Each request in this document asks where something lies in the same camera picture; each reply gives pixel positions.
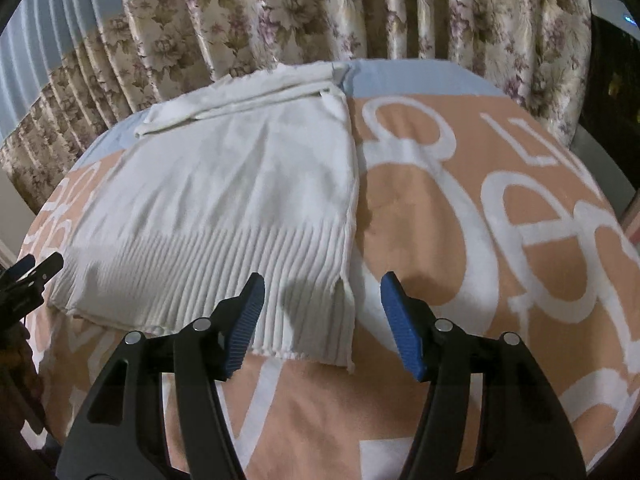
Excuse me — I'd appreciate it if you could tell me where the white knit sweater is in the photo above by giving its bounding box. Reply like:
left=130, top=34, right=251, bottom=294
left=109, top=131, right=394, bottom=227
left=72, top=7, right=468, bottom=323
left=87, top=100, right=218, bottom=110
left=50, top=62, right=359, bottom=367

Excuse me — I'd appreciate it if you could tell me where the orange white lettered bedsheet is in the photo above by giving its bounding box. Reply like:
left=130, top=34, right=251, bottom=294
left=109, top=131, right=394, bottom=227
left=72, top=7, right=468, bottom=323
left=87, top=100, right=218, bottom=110
left=23, top=60, right=639, bottom=479

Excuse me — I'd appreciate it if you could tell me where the floral blue curtain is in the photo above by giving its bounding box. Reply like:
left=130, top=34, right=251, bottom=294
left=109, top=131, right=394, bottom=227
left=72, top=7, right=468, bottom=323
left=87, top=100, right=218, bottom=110
left=1, top=0, right=591, bottom=210

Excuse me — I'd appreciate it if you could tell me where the black cabinet white top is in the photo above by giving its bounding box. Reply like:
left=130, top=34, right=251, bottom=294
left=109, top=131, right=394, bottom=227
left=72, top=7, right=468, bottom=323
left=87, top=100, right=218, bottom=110
left=569, top=0, right=640, bottom=221

